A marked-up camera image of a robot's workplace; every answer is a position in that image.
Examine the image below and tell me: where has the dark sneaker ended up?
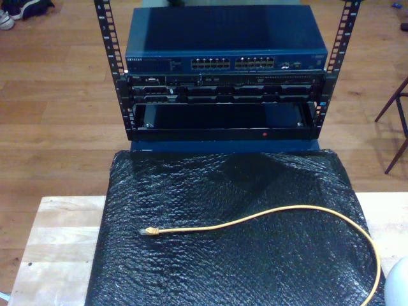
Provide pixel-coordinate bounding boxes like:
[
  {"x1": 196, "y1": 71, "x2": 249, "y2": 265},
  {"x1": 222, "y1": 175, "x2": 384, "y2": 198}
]
[{"x1": 6, "y1": 0, "x2": 55, "y2": 20}]

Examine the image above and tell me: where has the yellow network cable clear plug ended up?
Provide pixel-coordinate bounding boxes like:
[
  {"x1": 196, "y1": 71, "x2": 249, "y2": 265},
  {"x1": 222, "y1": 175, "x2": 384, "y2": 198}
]
[{"x1": 139, "y1": 205, "x2": 383, "y2": 306}]

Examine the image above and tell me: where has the black rack server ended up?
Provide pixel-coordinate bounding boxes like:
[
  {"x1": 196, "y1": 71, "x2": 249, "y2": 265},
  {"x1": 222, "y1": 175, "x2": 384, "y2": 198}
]
[{"x1": 127, "y1": 73, "x2": 326, "y2": 105}]

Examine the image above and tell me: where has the white sneaker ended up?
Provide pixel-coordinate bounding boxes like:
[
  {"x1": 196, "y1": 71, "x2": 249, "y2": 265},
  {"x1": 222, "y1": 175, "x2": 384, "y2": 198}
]
[{"x1": 0, "y1": 9, "x2": 16, "y2": 31}]

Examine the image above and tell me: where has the blue network switch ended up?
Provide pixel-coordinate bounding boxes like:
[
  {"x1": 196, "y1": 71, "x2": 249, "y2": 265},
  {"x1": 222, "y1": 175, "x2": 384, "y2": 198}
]
[{"x1": 124, "y1": 4, "x2": 329, "y2": 75}]

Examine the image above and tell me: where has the dark red chair frame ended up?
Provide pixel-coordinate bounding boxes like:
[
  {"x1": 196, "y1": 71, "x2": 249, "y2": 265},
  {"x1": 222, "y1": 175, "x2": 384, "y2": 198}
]
[{"x1": 374, "y1": 75, "x2": 408, "y2": 175}]

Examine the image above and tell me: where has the black perforated rack post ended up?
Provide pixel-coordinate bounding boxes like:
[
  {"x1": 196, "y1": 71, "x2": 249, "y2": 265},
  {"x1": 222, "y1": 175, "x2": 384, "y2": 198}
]
[
  {"x1": 310, "y1": 0, "x2": 363, "y2": 140},
  {"x1": 93, "y1": 0, "x2": 138, "y2": 142}
]

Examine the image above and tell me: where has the black bubble mat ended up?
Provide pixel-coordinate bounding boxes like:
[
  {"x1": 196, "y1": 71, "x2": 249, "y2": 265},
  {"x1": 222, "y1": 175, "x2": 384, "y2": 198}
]
[{"x1": 84, "y1": 149, "x2": 396, "y2": 306}]

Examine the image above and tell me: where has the blue metal base plate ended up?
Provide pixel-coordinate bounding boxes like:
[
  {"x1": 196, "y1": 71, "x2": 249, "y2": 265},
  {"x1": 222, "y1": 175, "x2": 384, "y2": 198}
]
[{"x1": 129, "y1": 139, "x2": 322, "y2": 157}]

